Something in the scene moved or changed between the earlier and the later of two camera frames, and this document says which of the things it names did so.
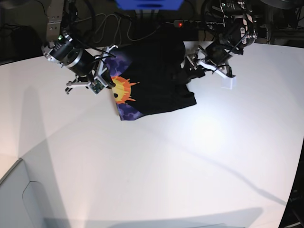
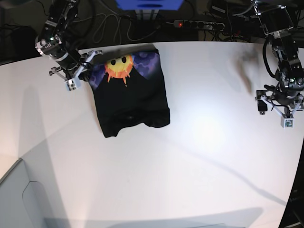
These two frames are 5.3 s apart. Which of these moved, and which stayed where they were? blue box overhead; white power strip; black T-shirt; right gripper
Moved: black T-shirt; right gripper
Stayed: white power strip; blue box overhead
